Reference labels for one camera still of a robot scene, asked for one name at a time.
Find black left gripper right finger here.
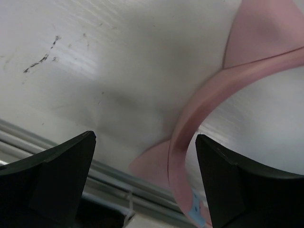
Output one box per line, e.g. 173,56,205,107
195,134,304,228

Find aluminium table edge rail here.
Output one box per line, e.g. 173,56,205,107
0,120,194,228

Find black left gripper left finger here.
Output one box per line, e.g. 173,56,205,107
0,131,96,228

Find pink blue cat-ear headphones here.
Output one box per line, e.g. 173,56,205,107
129,0,304,228

